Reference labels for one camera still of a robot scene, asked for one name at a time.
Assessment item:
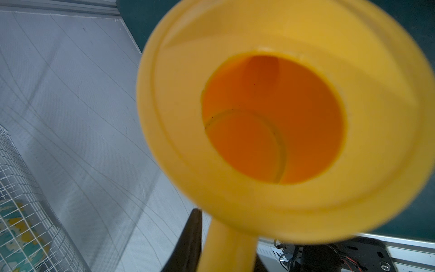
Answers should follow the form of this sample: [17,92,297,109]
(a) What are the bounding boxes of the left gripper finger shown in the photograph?
[162,208,202,272]

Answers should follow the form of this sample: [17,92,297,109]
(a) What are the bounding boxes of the yellow watering can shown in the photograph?
[137,1,435,272]

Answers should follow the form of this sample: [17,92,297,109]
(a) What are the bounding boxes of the yellow green patterned plate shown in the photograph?
[1,200,50,272]

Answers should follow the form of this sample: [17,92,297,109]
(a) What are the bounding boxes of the white wire basket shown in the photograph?
[1,127,90,272]

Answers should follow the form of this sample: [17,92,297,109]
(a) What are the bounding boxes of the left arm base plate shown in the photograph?
[281,237,397,272]

